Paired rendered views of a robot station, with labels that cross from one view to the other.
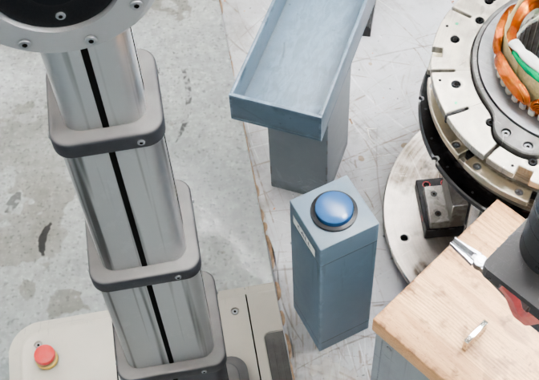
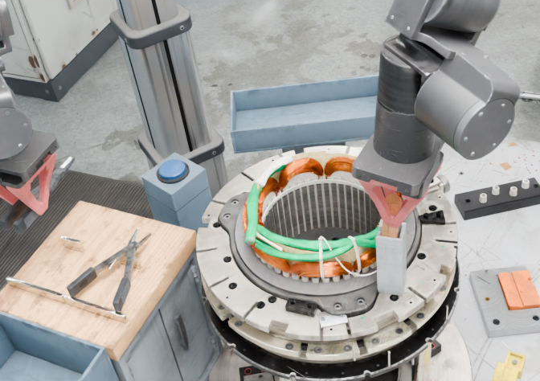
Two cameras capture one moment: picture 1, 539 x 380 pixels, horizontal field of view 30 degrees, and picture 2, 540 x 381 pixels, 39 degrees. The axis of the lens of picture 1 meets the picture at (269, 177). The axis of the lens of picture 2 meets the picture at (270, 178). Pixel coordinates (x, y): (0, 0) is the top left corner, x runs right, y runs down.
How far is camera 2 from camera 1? 1.05 m
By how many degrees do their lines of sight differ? 47
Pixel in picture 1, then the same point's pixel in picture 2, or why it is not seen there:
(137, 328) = not seen: hidden behind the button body
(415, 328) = (76, 219)
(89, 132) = (120, 19)
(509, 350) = (70, 268)
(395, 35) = (476, 234)
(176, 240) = (161, 141)
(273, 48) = (301, 108)
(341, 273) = (161, 217)
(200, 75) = not seen: outside the picture
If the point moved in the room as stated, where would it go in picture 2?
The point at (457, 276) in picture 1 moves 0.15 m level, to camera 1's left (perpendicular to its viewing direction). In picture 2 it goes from (121, 228) to (95, 165)
